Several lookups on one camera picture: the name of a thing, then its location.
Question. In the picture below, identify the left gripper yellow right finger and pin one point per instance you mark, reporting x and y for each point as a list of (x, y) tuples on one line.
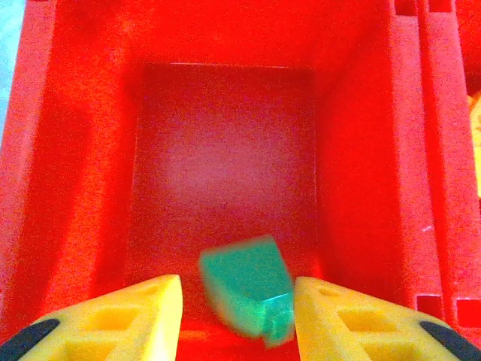
[(349, 327)]

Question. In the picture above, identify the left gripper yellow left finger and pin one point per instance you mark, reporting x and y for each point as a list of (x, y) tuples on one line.
[(124, 323)]

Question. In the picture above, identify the green lego brick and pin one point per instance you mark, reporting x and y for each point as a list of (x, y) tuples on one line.
[(244, 278)]

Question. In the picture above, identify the red plastic bin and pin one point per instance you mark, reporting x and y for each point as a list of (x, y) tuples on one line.
[(225, 150), (469, 244)]

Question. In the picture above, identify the yellow lego brick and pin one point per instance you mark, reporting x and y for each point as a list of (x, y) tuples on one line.
[(476, 143)]

